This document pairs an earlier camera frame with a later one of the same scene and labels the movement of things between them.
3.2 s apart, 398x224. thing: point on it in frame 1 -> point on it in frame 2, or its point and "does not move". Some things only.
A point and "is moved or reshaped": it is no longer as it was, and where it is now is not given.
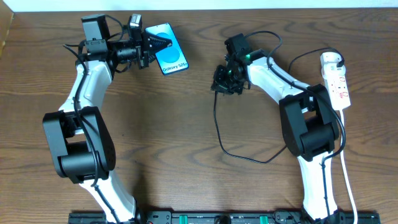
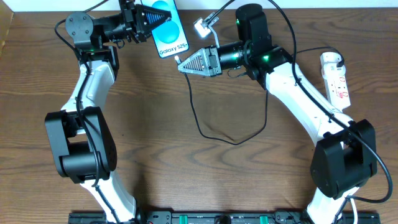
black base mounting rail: [225, 217] does not move
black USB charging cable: [340, 63] -> [178, 60]
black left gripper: [143, 49] -> [137, 22]
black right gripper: [226, 83] -> [214, 61]
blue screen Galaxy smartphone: [171, 58] is moved or reshaped
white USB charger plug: [329, 61] does not move
